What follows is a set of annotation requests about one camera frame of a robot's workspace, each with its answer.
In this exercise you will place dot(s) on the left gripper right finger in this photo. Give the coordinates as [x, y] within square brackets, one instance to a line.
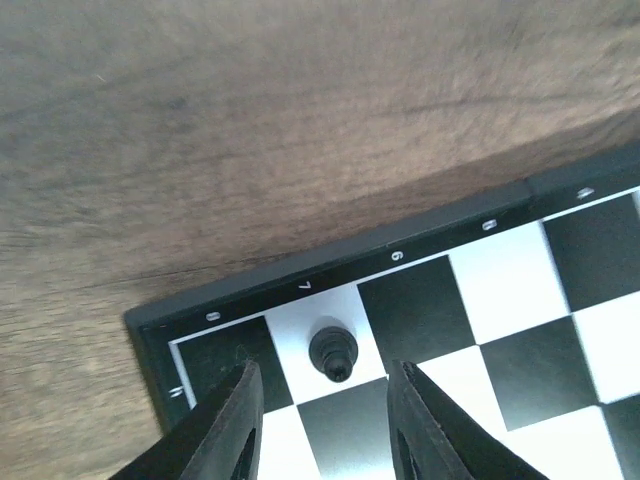
[432, 437]

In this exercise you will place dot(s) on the black pawn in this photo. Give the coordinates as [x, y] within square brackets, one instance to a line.
[333, 351]

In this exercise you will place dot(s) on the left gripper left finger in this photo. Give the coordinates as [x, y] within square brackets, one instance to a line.
[219, 439]

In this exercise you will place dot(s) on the black white chessboard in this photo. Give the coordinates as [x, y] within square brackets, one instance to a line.
[522, 304]

